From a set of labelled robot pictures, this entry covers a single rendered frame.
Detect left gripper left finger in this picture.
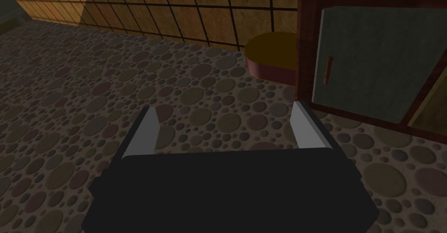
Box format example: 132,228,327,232
120,106,161,159

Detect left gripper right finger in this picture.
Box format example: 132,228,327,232
289,100,337,150

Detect dark red wooden cupboard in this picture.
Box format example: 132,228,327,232
295,0,447,145

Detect grey cupboard door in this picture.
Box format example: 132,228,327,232
311,6,447,125

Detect brown door handle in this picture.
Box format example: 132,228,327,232
323,56,334,86

